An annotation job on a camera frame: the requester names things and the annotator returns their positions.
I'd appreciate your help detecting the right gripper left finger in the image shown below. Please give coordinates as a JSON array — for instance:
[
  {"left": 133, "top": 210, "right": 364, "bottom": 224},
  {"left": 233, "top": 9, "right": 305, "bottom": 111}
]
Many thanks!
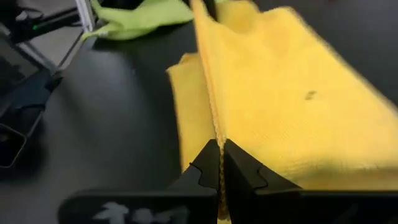
[{"left": 57, "top": 139, "right": 220, "bottom": 224}]

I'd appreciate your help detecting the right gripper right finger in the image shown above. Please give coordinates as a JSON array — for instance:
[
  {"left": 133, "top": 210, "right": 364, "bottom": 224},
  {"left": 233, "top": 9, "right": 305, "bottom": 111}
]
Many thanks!
[{"left": 223, "top": 139, "right": 398, "bottom": 224}]

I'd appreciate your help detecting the yellow microfiber towel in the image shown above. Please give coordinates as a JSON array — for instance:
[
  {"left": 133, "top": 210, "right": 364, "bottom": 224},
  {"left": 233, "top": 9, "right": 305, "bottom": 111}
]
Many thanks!
[{"left": 166, "top": 0, "right": 398, "bottom": 224}]

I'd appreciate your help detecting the lime green microfiber towel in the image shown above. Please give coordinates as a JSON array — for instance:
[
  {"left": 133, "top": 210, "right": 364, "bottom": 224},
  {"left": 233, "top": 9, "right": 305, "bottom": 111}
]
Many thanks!
[{"left": 80, "top": 0, "right": 195, "bottom": 41}]

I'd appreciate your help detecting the white metal bracket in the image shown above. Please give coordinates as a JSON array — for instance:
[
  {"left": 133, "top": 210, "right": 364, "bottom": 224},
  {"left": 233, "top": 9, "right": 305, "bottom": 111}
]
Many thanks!
[{"left": 75, "top": 0, "right": 96, "bottom": 32}]

